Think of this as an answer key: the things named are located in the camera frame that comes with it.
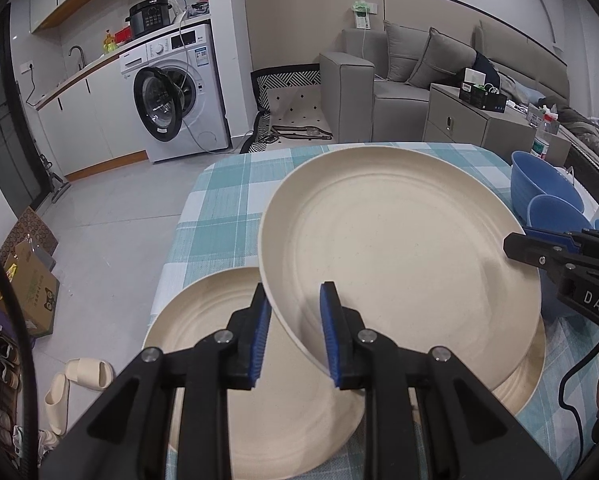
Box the grey sofa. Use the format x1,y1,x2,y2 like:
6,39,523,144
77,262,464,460
319,20,569,143

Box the large blue bowl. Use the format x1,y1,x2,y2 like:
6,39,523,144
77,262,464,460
526,194,592,233

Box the black box on cabinet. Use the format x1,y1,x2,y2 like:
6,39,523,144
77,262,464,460
459,68,508,113

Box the kitchen faucet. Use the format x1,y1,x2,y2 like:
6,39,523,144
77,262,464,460
68,46,86,70

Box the black pressure cooker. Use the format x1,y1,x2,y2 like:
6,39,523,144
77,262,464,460
126,0,171,39

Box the cream slipper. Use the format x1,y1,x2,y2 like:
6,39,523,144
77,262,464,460
44,373,70,436
65,358,115,391

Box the cream slipper left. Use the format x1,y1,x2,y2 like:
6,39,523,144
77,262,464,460
44,373,70,436

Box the teal plaid tablecloth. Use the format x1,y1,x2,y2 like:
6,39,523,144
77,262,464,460
150,145,599,476

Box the cream slipper right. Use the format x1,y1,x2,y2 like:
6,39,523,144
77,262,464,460
65,358,115,391

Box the cream plate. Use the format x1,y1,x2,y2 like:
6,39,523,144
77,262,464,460
491,318,547,416
258,145,541,388
144,268,365,479

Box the yellow oil bottle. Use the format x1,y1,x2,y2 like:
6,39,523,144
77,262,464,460
103,29,117,53

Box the clear water bottle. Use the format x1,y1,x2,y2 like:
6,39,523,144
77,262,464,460
531,116,557,159

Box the white kitchen counter cabinets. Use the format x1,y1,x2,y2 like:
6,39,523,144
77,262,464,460
38,58,147,180

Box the white washing machine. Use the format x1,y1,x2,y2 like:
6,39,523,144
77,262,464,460
119,21,232,162

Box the cream plate back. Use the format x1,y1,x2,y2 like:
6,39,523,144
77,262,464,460
258,145,541,388

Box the blue bowl back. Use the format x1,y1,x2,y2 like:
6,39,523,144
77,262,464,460
511,151,585,224

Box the grey side cabinet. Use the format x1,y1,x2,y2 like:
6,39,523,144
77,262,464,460
423,82,573,166

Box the cardboard box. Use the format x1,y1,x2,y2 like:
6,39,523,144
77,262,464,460
4,240,60,338

